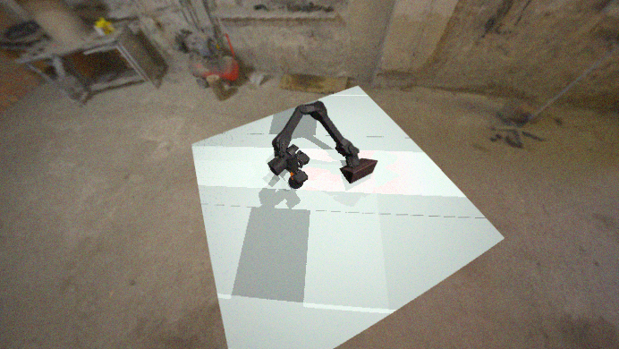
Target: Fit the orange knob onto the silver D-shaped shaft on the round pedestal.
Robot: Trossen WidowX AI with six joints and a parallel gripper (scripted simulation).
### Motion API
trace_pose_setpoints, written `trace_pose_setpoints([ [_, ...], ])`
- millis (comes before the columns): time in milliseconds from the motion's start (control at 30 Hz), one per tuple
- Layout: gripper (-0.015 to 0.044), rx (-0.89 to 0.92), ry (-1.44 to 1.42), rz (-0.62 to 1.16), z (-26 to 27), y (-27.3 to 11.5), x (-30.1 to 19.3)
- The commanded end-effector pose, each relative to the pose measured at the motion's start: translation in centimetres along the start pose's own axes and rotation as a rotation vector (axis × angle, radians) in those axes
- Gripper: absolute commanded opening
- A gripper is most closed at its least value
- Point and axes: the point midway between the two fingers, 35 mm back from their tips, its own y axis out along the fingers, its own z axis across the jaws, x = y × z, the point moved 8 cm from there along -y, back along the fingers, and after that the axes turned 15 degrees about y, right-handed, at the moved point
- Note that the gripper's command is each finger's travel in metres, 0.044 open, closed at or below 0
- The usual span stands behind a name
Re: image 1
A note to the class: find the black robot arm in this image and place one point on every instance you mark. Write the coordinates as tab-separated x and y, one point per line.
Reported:
287	155

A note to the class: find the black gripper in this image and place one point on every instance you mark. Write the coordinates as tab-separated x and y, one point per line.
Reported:
299	176

